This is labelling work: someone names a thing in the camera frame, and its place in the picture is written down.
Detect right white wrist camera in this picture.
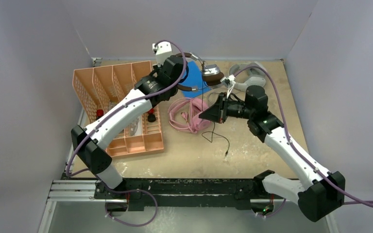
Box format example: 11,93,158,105
220,74,236,98

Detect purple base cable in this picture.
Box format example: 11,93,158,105
104,189,159,228

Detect grey over-ear headphones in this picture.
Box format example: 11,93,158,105
228,61,267,92

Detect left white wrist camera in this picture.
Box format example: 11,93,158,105
152,42,173,66

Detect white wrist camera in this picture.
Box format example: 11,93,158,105
220,74,236,98
152,42,173,66

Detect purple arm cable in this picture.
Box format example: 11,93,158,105
65,40,188,178
233,66,373,210

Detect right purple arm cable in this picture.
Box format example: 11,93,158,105
233,66,373,210

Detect blue notebook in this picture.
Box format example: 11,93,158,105
181,61,210,98

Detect red black stamp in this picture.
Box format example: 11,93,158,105
147,108,156,123

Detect brown on-ear headphones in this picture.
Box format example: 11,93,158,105
185,53,224,89

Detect peach plastic desk organizer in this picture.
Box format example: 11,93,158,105
72,61,164,157

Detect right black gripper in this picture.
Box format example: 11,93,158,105
199,93,254,125

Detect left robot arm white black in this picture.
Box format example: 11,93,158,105
71,55,187,199

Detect pink wired headphones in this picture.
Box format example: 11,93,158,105
168,98,211,134

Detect clear ruler pack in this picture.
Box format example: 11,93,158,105
126,117,142,137

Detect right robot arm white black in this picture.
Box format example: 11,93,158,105
199,85,345,222

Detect black base frame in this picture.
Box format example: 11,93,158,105
46,178,303,213

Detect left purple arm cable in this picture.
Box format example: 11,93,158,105
65,40,188,178

